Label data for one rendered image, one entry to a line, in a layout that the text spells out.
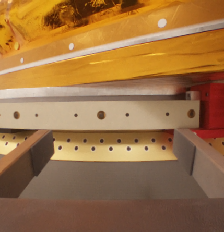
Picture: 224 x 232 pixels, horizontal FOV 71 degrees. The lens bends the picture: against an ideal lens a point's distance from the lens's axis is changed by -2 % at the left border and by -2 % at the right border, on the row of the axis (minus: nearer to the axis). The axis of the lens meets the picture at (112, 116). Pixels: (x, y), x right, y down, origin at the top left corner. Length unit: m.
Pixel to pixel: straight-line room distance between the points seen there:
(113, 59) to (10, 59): 0.29
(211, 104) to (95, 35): 0.21
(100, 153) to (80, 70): 0.15
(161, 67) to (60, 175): 0.24
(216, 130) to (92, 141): 0.21
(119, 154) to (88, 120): 0.09
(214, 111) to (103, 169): 0.21
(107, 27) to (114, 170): 0.23
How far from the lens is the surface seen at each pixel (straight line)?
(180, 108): 0.28
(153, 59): 0.23
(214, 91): 0.30
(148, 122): 0.26
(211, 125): 0.30
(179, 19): 0.23
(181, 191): 0.32
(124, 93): 0.30
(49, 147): 0.17
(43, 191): 0.33
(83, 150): 0.31
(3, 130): 0.38
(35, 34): 0.38
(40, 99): 0.37
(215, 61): 0.21
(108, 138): 0.30
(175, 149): 0.17
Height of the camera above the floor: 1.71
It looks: 5 degrees down
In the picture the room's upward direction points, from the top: 1 degrees counter-clockwise
